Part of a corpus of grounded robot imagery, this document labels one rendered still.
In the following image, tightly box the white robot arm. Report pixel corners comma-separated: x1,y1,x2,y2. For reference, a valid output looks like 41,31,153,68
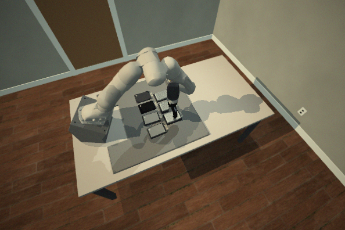
78,47,196,125

